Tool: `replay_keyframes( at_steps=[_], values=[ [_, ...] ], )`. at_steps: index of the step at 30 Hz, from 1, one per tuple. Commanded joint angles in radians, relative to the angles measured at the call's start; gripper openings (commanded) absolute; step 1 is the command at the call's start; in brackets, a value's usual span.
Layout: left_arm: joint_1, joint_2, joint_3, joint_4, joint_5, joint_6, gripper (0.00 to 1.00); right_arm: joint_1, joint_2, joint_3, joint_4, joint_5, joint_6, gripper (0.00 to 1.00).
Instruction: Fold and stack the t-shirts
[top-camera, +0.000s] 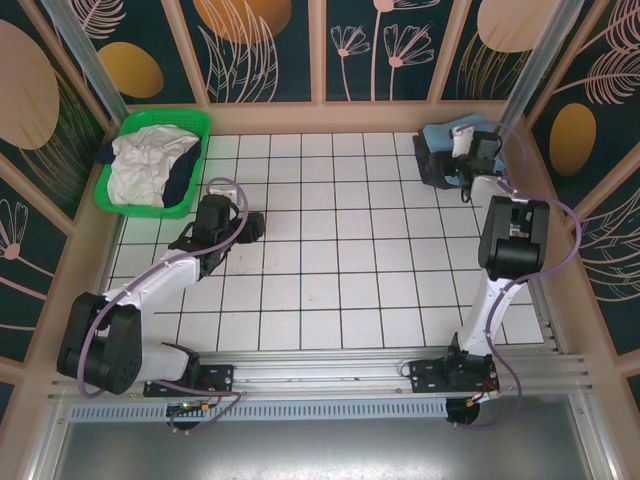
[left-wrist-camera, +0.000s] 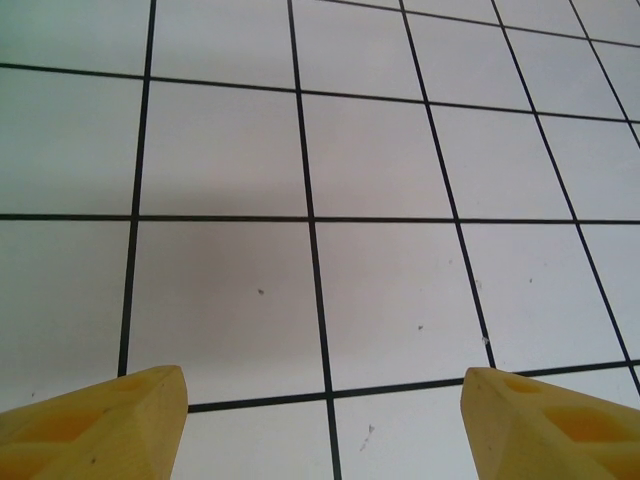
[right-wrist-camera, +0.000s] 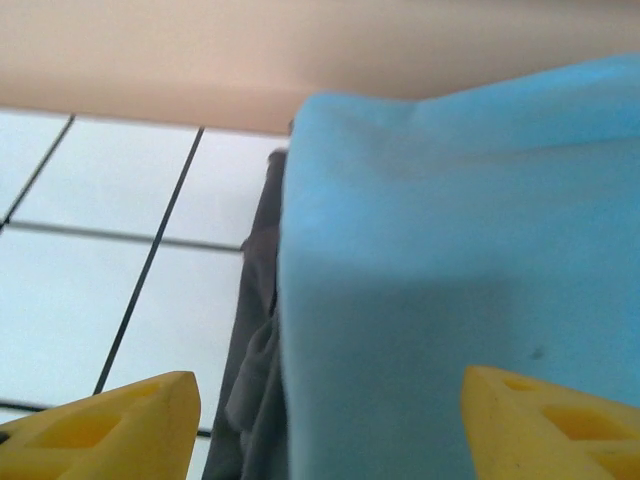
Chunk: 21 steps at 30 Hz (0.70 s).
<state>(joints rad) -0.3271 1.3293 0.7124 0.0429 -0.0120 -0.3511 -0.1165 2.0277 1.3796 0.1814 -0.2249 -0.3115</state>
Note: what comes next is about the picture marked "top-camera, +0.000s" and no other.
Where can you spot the light blue printed t-shirt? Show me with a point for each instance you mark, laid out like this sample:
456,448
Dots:
437,137

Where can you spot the green plastic basket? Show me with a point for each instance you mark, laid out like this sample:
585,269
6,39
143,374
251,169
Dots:
165,117

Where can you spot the left robot arm, white and black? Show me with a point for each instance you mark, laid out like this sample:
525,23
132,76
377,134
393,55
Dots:
160,277

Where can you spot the right robot arm, white and black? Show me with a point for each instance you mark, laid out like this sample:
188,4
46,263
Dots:
510,240

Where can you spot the grey folded t-shirt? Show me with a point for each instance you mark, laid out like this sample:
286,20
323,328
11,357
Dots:
442,176

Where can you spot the white t-shirt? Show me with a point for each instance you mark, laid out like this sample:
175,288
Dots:
140,170

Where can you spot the grey metal sheet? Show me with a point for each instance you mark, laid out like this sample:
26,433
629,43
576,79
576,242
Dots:
320,450

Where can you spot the left wrist camera box, white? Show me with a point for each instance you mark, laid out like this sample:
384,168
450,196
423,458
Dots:
221,190

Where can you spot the wrist camera box, white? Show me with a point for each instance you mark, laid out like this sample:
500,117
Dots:
221,190
460,145

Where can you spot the right wrist camera box, white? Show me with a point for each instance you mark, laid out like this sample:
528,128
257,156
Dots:
460,145

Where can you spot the aluminium frame post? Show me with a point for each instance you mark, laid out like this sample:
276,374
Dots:
100,75
530,65

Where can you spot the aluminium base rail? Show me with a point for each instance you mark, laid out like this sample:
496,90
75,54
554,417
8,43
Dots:
320,372

